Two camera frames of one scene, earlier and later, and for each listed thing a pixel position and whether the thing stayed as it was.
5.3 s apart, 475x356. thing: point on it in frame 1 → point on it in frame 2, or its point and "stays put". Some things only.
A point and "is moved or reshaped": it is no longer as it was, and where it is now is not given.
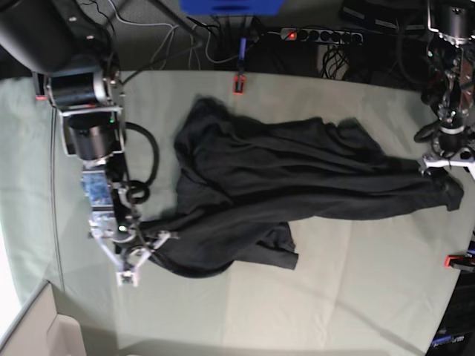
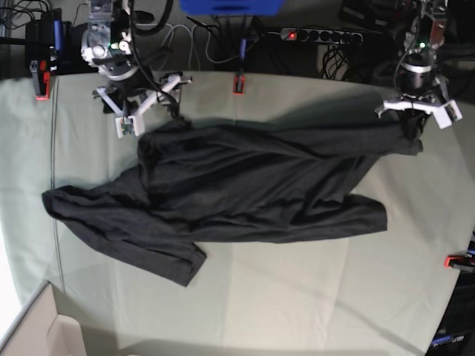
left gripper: [464, 158] → [445, 110]
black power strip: [320, 35] stays put
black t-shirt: [249, 176] is moved or reshaped
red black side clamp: [461, 262] stays put
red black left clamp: [41, 96] stays put
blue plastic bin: [231, 7] stays put
